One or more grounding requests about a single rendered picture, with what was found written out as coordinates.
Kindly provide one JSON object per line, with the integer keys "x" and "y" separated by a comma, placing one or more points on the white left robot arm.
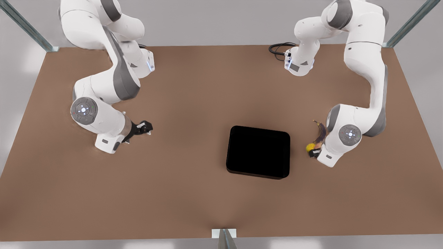
{"x": 363, "y": 62}

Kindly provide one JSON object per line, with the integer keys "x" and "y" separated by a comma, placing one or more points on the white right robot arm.
{"x": 104, "y": 72}

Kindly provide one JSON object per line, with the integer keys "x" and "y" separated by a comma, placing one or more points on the silver frame post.
{"x": 27, "y": 26}
{"x": 225, "y": 239}
{"x": 408, "y": 24}

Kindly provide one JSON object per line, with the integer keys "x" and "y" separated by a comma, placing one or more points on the overripe brown yellow banana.
{"x": 319, "y": 135}

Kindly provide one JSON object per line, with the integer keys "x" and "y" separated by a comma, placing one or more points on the black rectangular tray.
{"x": 258, "y": 152}

